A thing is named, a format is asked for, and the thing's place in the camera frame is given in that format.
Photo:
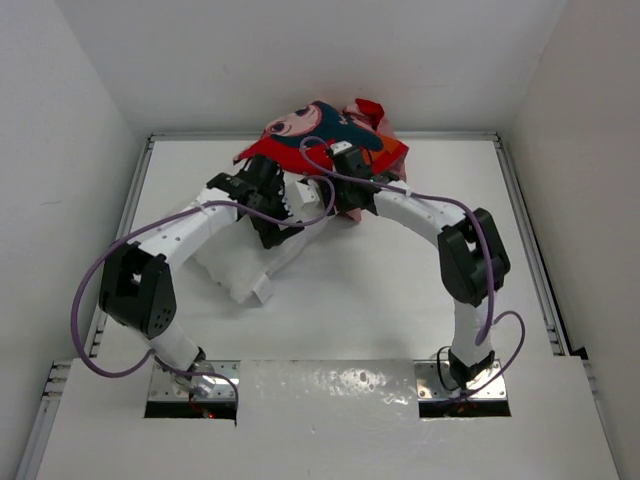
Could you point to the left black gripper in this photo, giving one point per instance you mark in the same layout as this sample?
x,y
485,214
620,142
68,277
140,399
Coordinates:
x,y
271,233

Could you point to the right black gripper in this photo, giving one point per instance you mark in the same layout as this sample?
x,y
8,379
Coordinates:
x,y
342,203

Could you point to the red patterned pillowcase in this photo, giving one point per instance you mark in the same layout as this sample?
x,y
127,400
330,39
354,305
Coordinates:
x,y
298,141

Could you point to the white pillow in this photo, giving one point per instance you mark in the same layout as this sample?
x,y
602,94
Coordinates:
x,y
236,259

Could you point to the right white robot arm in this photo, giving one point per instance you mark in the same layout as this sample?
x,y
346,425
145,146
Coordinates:
x,y
472,258

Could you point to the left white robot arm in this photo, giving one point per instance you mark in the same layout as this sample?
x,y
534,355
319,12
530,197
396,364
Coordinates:
x,y
137,288

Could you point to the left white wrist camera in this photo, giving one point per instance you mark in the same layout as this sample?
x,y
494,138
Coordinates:
x,y
303,195

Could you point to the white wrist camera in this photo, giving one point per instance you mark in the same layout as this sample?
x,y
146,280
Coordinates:
x,y
341,147
303,195

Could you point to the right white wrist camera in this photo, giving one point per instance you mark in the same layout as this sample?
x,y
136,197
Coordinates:
x,y
341,147

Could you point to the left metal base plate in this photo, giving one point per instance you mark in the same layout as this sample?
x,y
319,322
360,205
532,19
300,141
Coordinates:
x,y
215,386

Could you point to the metal base plate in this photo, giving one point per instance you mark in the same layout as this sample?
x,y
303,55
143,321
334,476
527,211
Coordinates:
x,y
215,386
434,383

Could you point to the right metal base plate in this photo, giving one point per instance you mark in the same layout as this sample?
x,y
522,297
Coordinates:
x,y
434,383

